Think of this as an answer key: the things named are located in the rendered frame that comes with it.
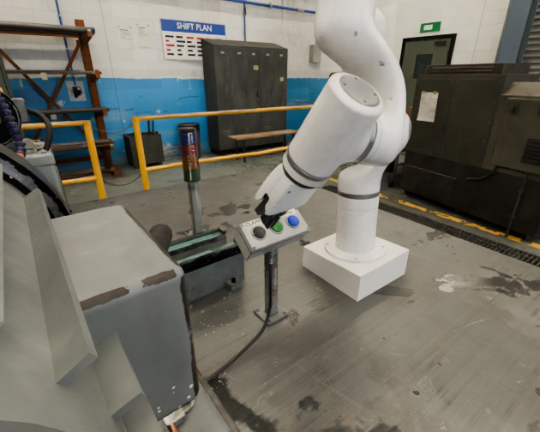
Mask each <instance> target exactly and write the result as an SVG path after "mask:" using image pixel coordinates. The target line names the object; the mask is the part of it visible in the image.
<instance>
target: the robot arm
mask: <svg viewBox="0 0 540 432"><path fill-rule="evenodd" d="M376 1H377V0H317V2H316V10H315V26H314V30H315V42H316V44H317V46H318V47H319V48H320V50H321V51H322V52H323V53H324V54H325V55H327V56H328V57H329V58H331V59H332V60H333V61H334V62H336V64H338V66H340V67H341V68H342V72H341V73H336V74H333V75H332V76H331V77H330V78H329V80H328V81H327V84H326V85H325V86H324V88H323V89H322V91H321V93H320V95H319V97H318V98H317V100H316V102H315V103H314V105H313V106H312V108H311V110H310V111H309V114H308V116H306V118H305V120H304V121H303V124H302V125H301V127H300V129H299V130H298V132H297V133H296V135H295V137H294V138H293V140H292V142H291V144H290V146H288V148H287V150H286V151H285V154H284V156H283V163H282V164H280V165H278V166H277V167H276V168H275V169H274V170H273V171H272V172H271V174H270V175H269V176H268V177H267V179H266V180H265V182H264V183H263V184H262V186H261V187H260V188H259V190H258V191H257V193H256V195H255V198H256V200H257V201H258V200H261V199H264V200H263V201H262V202H261V203H260V204H259V205H258V206H257V208H256V209H255V212H256V214H257V215H261V222H262V224H264V226H265V227H266V228H267V229H269V228H273V227H274V226H275V225H276V223H277V222H278V221H279V219H280V217H281V216H283V215H285V214H286V212H287V211H288V210H291V209H293V208H296V207H300V206H302V205H303V204H304V203H305V202H306V201H307V200H308V199H309V198H310V197H311V196H312V194H314V192H315V190H316V189H317V187H319V186H322V185H323V184H324V183H325V182H326V181H328V179H329V178H330V176H332V174H333V173H334V172H335V170H336V169H337V168H338V167H339V166H340V165H342V164H344V163H347V162H353V163H357V165H353V166H350V167H348V168H345V169H344V170H342V172H340V174H339V180H338V197H337V222H336V235H333V236H331V237H329V238H328V239H327V240H326V242H325V250H326V252H327V253H328V254H329V255H330V256H332V257H333V258H335V259H338V260H340V261H346V262H350V263H370V262H373V261H378V260H380V259H381V258H383V257H384V256H385V254H386V252H387V247H386V245H385V244H384V242H382V240H380V239H379V238H377V237H375V234H376V225H377V214H378V205H379V195H380V186H381V177H382V174H383V172H384V170H385V169H386V168H387V166H388V165H389V164H390V163H391V162H393V161H394V159H395V158H396V157H397V155H398V154H399V153H400V152H401V151H402V150H403V148H404V147H405V145H406V144H407V142H408V140H410V136H411V120H410V118H409V117H408V115H407V114H406V113H405V108H406V90H405V80H404V76H403V74H402V71H401V68H400V66H399V63H398V60H397V58H396V57H395V56H394V54H393V51H392V50H391V48H390V47H389V45H388V43H387V21H386V18H385V16H384V14H382V12H381V11H380V10H379V9H378V8H377V7H376Z"/></svg>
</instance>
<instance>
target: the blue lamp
mask: <svg viewBox="0 0 540 432"><path fill-rule="evenodd" d="M179 139H180V144H182V145H193V144H196V143H197V139H196V130H195V131H187V132H184V131H179Z"/></svg>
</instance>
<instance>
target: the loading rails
mask: <svg viewBox="0 0 540 432"><path fill-rule="evenodd" d="M167 253H168V254H169V255H170V256H171V257H172V258H173V259H174V260H175V261H176V262H177V263H178V264H179V265H180V266H181V267H182V269H183V272H184V275H185V281H186V288H187V295H188V302H189V310H191V309H192V308H193V304H192V302H191V301H193V300H196V299H197V298H200V297H203V296H206V295H207V294H209V293H212V292H214V291H217V290H219V289H221V288H224V287H227V288H228V289H229V290H230V291H234V290H236V289H239V288H241V287H242V281H241V280H242V279H244V258H243V253H242V252H241V250H240V248H239V247H238V245H237V242H236V240H235V239H234V238H233V242H232V243H228V244H226V230H225V229H223V228H222V227H217V228H213V229H211V230H208V231H203V232H200V233H196V234H194V235H191V236H187V237H183V238H179V239H177V240H174V241H171V243H170V247H169V249H168V252H167Z"/></svg>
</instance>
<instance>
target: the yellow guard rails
mask: <svg viewBox="0 0 540 432"><path fill-rule="evenodd" d="M312 106H313V105H298V106H285V107H271V108H258V109H245V110H232V111H206V112H193V113H180V114H166V115H153V116H140V117H139V116H137V117H132V123H133V128H134V133H135V143H136V148H137V153H138V159H139V164H140V169H141V178H142V183H143V188H144V190H150V188H149V182H148V176H147V172H148V171H157V170H163V169H169V168H174V167H179V166H183V163H182V162H179V163H174V164H168V165H157V166H152V167H146V161H145V155H144V150H143V145H142V138H141V129H140V124H139V122H140V121H148V120H160V119H172V118H183V117H206V116H218V115H230V114H241V113H253V112H264V111H288V110H299V109H311V108H312ZM51 125H52V128H59V127H71V126H83V127H84V130H85V135H86V138H87V145H88V149H89V153H90V157H91V161H92V165H93V172H94V176H91V177H80V178H75V179H69V180H62V182H63V185H68V184H74V183H84V182H90V181H96V184H97V188H98V192H99V198H100V199H104V198H106V193H105V186H104V183H103V178H102V174H101V170H100V166H99V159H98V154H97V150H96V146H95V142H94V138H93V131H92V126H91V122H90V120H80V121H67V122H53V123H51ZM22 129H46V127H45V124H44V123H25V124H22V125H21V130H22ZM287 148H288V146H287V147H279V148H274V149H269V150H265V151H260V152H253V153H240V154H232V155H226V156H219V157H213V158H207V159H199V164H200V163H206V162H212V161H217V160H223V159H235V158H242V157H249V156H256V155H262V154H266V153H274V152H278V151H283V150H287Z"/></svg>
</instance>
